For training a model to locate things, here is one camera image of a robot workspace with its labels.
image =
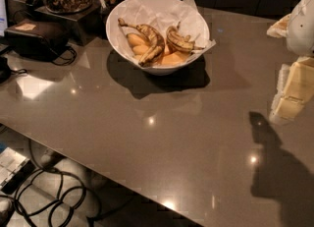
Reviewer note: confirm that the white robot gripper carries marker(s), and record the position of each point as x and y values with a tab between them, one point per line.
302	25

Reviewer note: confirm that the short spotted brown banana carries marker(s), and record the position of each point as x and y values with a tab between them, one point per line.
179	42

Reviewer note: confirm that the white ceramic bowl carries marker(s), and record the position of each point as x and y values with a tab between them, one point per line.
121	18

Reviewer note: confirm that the white paper bowl liner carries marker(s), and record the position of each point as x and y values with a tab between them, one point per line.
157	11

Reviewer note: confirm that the long spotted brown banana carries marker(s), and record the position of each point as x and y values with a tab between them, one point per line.
156	42

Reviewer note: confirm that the yellow bananas under pile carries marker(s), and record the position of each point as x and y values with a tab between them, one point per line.
170	57

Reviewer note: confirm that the dark metal jar stand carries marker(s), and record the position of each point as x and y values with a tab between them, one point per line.
82	27

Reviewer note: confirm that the black box with label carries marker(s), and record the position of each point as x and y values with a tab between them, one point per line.
39	41

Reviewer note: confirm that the black round object left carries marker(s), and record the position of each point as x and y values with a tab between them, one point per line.
5	71

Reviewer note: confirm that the monitor edge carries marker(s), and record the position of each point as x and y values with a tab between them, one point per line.
3	17

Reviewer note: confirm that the white box on floor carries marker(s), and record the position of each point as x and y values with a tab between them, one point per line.
12	169

